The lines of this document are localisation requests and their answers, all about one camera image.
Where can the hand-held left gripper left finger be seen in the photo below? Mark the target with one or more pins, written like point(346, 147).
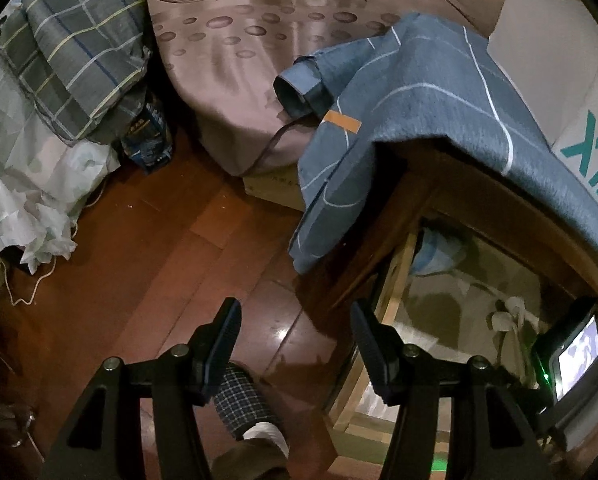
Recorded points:
point(224, 347)

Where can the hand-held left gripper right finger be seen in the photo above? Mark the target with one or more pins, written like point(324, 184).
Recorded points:
point(374, 355)

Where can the wooden drawer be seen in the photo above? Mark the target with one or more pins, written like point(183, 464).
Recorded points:
point(454, 320)

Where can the white shoe box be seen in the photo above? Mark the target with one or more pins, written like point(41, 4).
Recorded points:
point(544, 60)

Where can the person's leg plaid trousers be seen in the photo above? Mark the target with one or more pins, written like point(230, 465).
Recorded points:
point(241, 395)

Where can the person's white ankle sock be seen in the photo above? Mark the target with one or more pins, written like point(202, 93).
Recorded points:
point(269, 435)

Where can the light blue cloth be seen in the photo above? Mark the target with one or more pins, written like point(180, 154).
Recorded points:
point(439, 255)

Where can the cardboard box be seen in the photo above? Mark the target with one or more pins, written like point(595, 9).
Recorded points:
point(274, 185)

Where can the wooden nightstand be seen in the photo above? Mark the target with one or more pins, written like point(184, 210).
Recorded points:
point(419, 185)

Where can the blue packet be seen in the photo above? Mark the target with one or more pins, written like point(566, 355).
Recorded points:
point(149, 140)

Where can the white crumpled cloth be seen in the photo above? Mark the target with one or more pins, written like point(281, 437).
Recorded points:
point(29, 185)

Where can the blue cloth with white lines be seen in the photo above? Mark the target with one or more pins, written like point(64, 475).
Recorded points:
point(429, 85)

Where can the leaf print curtain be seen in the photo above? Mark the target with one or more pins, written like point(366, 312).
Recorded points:
point(229, 60)

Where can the plaid quilt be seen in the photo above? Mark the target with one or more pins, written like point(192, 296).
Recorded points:
point(79, 50)

